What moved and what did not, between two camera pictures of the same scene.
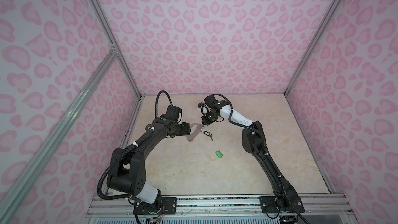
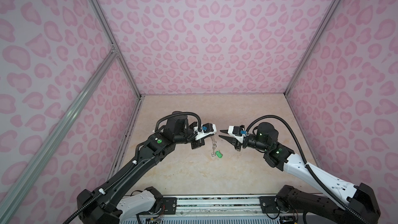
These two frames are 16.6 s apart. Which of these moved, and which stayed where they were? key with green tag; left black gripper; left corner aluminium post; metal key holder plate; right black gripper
Moved: left black gripper; metal key holder plate; right black gripper
Stayed: key with green tag; left corner aluminium post
